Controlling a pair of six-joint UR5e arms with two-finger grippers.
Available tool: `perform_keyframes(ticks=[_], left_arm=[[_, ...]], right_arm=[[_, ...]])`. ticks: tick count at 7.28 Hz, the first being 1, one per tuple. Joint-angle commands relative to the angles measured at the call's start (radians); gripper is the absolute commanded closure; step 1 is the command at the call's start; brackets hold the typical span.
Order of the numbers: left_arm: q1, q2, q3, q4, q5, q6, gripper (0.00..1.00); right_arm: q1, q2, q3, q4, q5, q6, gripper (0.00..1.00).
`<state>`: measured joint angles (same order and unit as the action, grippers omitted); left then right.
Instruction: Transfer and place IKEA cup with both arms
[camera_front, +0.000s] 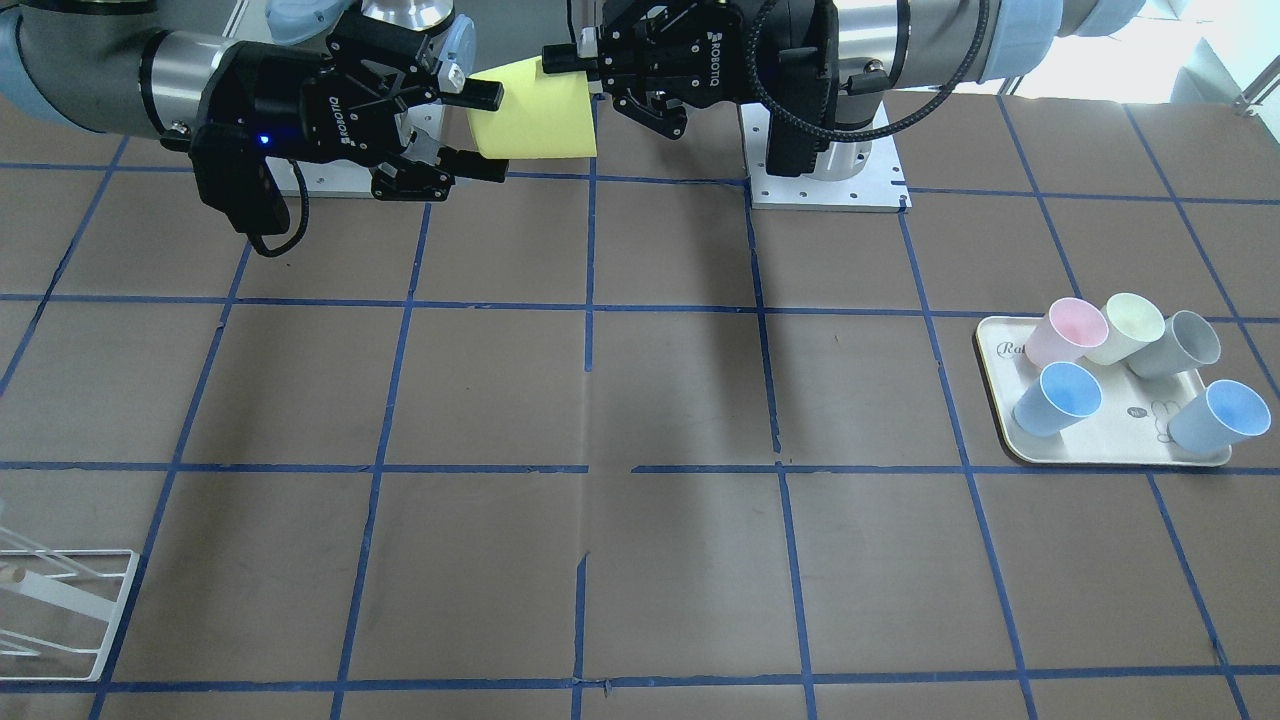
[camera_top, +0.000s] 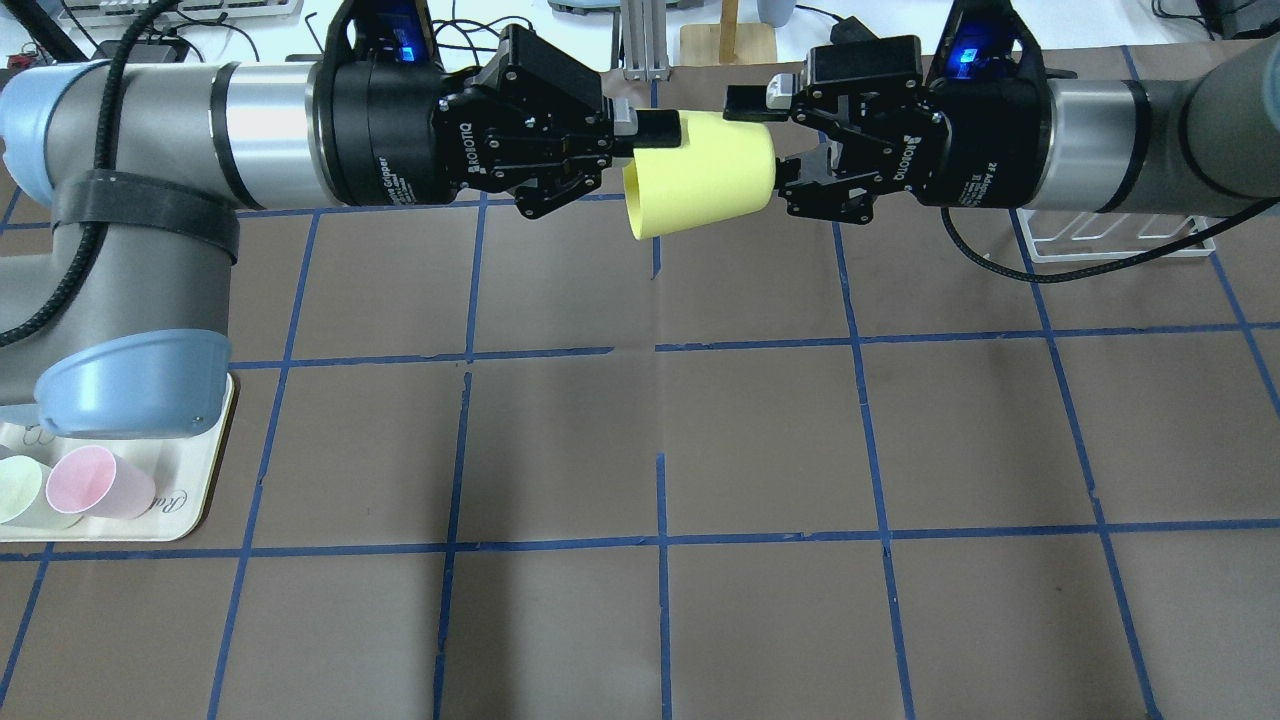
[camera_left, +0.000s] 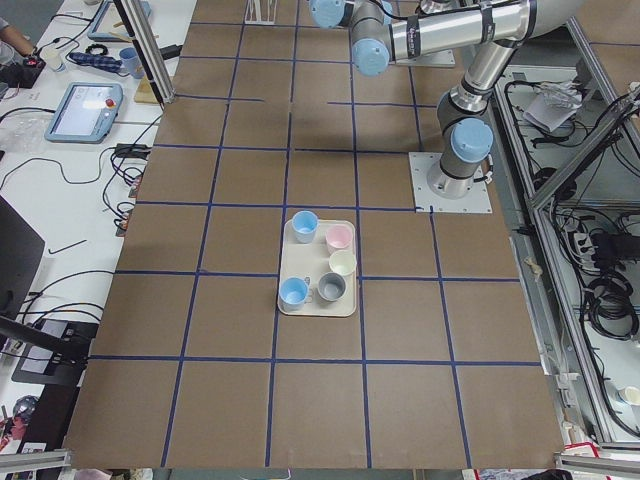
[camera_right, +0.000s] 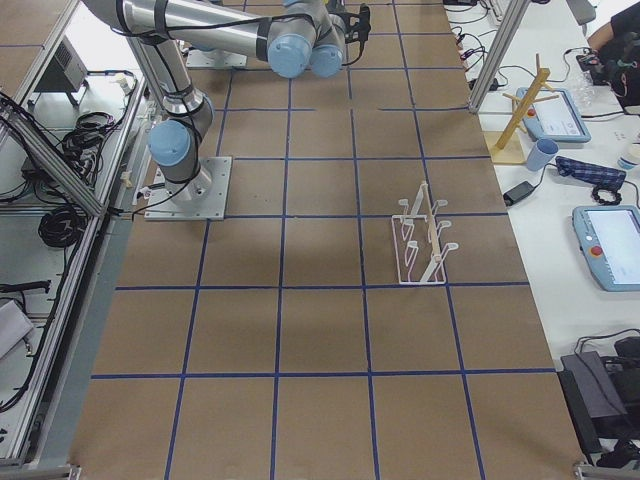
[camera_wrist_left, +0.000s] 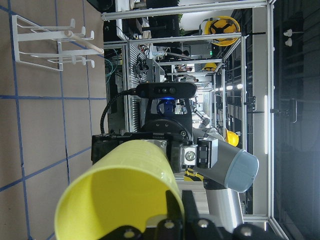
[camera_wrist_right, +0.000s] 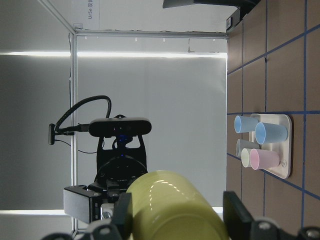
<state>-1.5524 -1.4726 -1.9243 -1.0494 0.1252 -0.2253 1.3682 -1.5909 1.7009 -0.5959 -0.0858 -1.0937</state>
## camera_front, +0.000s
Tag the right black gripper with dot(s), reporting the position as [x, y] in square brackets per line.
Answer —
[292, 103]

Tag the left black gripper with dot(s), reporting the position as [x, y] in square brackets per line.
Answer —
[722, 47]

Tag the yellow plastic cup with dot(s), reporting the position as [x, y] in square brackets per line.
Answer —
[539, 116]

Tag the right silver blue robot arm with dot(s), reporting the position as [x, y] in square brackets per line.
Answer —
[118, 67]

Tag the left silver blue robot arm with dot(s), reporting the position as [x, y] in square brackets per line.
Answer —
[883, 45]

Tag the pink plastic cup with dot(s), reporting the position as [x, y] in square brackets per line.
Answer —
[1070, 329]

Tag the light blue cup near pink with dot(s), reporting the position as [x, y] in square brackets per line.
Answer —
[1061, 396]

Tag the cream plastic cup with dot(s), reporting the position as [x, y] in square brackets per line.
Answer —
[1133, 323]

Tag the grey plastic cup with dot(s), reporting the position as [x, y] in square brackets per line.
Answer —
[1189, 342]

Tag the cream serving tray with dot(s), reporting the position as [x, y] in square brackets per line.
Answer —
[1130, 429]

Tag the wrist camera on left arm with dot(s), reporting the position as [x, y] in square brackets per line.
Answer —
[801, 83]

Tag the white wire cup rack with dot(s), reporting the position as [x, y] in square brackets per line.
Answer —
[62, 609]

